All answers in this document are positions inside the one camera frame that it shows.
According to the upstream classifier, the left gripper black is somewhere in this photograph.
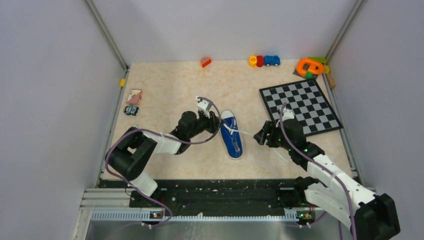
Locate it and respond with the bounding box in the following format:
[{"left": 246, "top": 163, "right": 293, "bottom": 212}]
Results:
[{"left": 188, "top": 109, "right": 226, "bottom": 139}]

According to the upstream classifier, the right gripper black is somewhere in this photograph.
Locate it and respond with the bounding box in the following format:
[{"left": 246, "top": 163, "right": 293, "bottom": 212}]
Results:
[{"left": 254, "top": 120, "right": 293, "bottom": 151}]

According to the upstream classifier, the blue canvas sneaker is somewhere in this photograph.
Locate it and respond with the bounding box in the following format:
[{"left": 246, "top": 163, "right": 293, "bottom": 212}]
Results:
[{"left": 220, "top": 109, "right": 243, "bottom": 160}]

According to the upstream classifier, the white shoelace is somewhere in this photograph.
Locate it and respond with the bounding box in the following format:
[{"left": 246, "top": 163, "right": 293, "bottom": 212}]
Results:
[{"left": 223, "top": 123, "right": 289, "bottom": 163}]

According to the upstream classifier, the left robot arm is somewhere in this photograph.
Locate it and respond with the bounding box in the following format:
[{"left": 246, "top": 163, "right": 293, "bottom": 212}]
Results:
[{"left": 105, "top": 110, "right": 221, "bottom": 207}]

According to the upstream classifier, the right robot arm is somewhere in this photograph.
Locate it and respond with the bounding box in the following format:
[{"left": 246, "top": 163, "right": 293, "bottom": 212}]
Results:
[{"left": 253, "top": 119, "right": 401, "bottom": 240}]

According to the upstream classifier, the black white chessboard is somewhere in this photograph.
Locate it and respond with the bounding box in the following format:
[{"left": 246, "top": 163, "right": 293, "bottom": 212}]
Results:
[{"left": 259, "top": 78, "right": 343, "bottom": 137}]

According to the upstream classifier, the orange lego brick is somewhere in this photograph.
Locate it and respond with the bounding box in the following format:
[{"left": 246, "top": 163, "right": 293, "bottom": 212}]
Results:
[{"left": 200, "top": 56, "right": 212, "bottom": 68}]

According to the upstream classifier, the yellow toy block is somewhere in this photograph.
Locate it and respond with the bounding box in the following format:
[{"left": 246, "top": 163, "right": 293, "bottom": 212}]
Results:
[{"left": 248, "top": 55, "right": 258, "bottom": 68}]

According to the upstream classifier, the red toy block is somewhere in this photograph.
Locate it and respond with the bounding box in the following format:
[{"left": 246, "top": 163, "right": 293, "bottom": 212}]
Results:
[{"left": 256, "top": 55, "right": 264, "bottom": 68}]

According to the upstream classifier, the blue toy car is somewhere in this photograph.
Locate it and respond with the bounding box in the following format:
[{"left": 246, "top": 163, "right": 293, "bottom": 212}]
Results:
[{"left": 263, "top": 55, "right": 281, "bottom": 67}]

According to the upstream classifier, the small blue toy robot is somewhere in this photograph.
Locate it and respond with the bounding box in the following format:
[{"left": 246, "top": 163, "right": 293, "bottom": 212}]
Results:
[{"left": 123, "top": 104, "right": 140, "bottom": 116}]

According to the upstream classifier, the pink triangle puzzle card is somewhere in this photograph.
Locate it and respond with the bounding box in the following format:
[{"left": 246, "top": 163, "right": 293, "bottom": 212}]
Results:
[{"left": 126, "top": 89, "right": 143, "bottom": 105}]

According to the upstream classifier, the wooden block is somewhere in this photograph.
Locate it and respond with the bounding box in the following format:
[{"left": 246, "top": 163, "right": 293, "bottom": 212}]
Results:
[{"left": 325, "top": 73, "right": 337, "bottom": 89}]

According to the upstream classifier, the green toy block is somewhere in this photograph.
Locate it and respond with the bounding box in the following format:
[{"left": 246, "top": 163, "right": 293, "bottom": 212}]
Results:
[{"left": 308, "top": 56, "right": 328, "bottom": 65}]

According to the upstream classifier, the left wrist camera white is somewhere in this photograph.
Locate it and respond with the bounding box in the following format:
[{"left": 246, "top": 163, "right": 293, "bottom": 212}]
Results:
[{"left": 195, "top": 96, "right": 212, "bottom": 118}]

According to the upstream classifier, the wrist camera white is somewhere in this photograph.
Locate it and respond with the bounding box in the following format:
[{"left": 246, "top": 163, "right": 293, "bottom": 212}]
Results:
[
  {"left": 195, "top": 96, "right": 212, "bottom": 118},
  {"left": 279, "top": 107, "right": 295, "bottom": 123}
]

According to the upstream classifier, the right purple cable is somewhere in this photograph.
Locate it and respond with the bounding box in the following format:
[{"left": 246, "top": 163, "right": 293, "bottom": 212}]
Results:
[{"left": 278, "top": 103, "right": 359, "bottom": 240}]

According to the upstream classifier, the purple cable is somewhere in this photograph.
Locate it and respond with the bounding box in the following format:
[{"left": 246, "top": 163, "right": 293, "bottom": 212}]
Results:
[
  {"left": 278, "top": 103, "right": 359, "bottom": 240},
  {"left": 104, "top": 96, "right": 223, "bottom": 229}
]

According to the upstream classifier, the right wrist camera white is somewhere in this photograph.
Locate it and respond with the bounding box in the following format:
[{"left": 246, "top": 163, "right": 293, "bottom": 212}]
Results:
[{"left": 279, "top": 107, "right": 295, "bottom": 123}]

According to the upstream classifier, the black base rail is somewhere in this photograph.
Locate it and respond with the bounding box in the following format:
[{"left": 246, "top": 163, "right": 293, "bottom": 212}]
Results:
[{"left": 99, "top": 178, "right": 339, "bottom": 219}]

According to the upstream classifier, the orange plastic ring toy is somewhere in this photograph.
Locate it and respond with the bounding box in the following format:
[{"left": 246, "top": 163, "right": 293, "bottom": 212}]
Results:
[{"left": 295, "top": 58, "right": 326, "bottom": 78}]

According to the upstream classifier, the yellow clip on frame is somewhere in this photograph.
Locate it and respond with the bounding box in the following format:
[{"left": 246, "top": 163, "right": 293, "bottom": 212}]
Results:
[{"left": 119, "top": 78, "right": 126, "bottom": 88}]

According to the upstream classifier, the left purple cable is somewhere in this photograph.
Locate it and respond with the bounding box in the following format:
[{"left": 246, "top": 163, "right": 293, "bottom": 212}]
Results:
[{"left": 104, "top": 96, "right": 223, "bottom": 229}]

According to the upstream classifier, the white cable duct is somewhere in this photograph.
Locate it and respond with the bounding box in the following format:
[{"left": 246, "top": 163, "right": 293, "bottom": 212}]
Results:
[{"left": 90, "top": 210, "right": 299, "bottom": 222}]

